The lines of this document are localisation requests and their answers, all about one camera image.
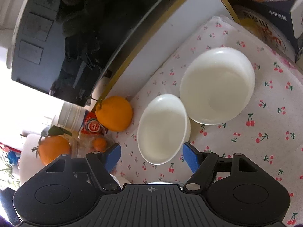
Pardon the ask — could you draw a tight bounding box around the white bowl small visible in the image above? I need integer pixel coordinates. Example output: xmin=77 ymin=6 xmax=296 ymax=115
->
xmin=111 ymin=174 xmax=184 ymax=189

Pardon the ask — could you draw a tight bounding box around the cream bowl large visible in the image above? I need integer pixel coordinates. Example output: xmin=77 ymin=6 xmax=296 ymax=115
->
xmin=179 ymin=47 xmax=255 ymax=125

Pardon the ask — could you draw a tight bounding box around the glass jar of kumquats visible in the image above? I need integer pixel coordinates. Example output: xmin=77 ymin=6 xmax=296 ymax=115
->
xmin=69 ymin=132 xmax=114 ymax=158

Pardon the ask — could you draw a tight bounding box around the red snack packet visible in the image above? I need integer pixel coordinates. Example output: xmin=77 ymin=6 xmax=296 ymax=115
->
xmin=80 ymin=111 xmax=108 ymax=136

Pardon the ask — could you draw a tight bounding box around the orange on tablecloth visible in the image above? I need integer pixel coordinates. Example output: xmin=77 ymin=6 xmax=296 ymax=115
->
xmin=95 ymin=96 xmax=133 ymax=132

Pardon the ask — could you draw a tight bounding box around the orange with leaves on jar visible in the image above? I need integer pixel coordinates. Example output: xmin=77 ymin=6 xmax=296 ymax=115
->
xmin=31 ymin=126 xmax=72 ymax=166

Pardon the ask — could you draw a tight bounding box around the stack of white cups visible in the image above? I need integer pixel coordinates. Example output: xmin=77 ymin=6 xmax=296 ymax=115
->
xmin=57 ymin=102 xmax=87 ymax=132

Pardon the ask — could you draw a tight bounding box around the black microwave oven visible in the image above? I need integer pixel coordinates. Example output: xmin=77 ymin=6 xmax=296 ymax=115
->
xmin=11 ymin=0 xmax=176 ymax=107

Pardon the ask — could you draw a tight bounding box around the dark cardboard box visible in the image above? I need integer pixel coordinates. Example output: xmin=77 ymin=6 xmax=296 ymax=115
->
xmin=233 ymin=0 xmax=302 ymax=63

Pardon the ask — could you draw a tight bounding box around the white board under microwave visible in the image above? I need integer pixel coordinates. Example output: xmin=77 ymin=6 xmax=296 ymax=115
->
xmin=92 ymin=0 xmax=239 ymax=103

